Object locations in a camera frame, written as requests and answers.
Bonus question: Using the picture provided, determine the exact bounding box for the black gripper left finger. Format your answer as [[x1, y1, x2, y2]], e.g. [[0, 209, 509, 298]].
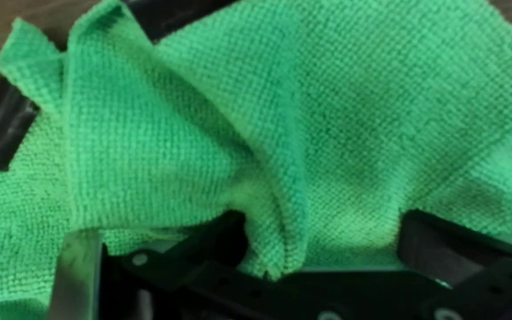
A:
[[99, 209, 252, 298]]

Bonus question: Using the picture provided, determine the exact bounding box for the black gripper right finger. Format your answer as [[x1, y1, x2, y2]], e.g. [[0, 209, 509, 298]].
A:
[[396, 208, 512, 298]]

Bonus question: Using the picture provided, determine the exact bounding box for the green microfiber towel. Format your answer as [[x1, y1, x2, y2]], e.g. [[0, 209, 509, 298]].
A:
[[0, 0, 512, 320]]

